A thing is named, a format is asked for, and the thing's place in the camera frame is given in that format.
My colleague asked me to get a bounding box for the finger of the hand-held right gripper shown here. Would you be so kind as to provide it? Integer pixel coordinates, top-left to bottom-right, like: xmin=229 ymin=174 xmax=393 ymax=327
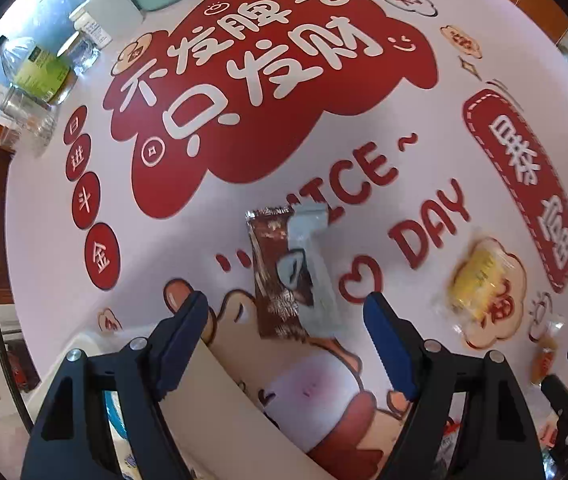
xmin=541 ymin=375 xmax=568 ymax=468

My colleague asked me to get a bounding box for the green label water bottle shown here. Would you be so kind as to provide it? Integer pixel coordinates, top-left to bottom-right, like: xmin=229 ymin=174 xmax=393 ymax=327
xmin=0 ymin=35 xmax=77 ymax=106

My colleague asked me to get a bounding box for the white plastic bottle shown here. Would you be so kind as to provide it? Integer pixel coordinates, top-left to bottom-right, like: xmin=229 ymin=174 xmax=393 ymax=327
xmin=84 ymin=0 xmax=145 ymax=26

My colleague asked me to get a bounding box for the small labelled bottle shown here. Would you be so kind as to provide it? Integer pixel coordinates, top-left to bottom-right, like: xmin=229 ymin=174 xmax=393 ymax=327
xmin=70 ymin=12 xmax=114 ymax=73

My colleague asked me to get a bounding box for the light blue snack packet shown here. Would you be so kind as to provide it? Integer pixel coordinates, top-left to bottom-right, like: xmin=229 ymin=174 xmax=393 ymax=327
xmin=274 ymin=204 xmax=343 ymax=336

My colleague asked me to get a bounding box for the yellow snack packet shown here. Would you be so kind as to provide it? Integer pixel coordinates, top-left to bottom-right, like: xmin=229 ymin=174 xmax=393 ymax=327
xmin=434 ymin=237 xmax=527 ymax=341

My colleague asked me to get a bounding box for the clear glass jar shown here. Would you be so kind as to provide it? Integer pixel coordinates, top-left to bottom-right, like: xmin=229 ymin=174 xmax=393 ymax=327
xmin=0 ymin=82 xmax=60 ymax=158

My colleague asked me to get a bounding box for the brown snack packet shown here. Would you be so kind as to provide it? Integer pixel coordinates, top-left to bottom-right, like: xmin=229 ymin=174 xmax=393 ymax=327
xmin=245 ymin=205 xmax=315 ymax=338

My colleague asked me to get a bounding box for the printed red and white tablecloth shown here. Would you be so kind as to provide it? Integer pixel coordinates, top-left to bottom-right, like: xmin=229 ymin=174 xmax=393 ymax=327
xmin=1 ymin=0 xmax=568 ymax=480

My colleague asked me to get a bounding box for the blue and white snack packet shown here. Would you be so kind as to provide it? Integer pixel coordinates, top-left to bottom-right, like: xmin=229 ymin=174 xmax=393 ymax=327
xmin=103 ymin=389 xmax=141 ymax=480

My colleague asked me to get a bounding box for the small orange snack packet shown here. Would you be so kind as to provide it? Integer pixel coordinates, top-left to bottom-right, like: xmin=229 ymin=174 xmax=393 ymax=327
xmin=528 ymin=317 xmax=564 ymax=386

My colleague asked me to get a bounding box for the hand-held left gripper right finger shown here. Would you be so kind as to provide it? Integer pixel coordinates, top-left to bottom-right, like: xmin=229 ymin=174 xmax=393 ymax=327
xmin=363 ymin=291 xmax=547 ymax=480

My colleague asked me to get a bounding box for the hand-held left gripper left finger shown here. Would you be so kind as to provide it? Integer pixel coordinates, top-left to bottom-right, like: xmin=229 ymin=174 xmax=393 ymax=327
xmin=26 ymin=290 xmax=209 ymax=480

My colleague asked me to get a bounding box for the white cardboard box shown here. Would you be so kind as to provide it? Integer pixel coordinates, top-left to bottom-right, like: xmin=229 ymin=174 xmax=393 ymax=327
xmin=61 ymin=332 xmax=335 ymax=480

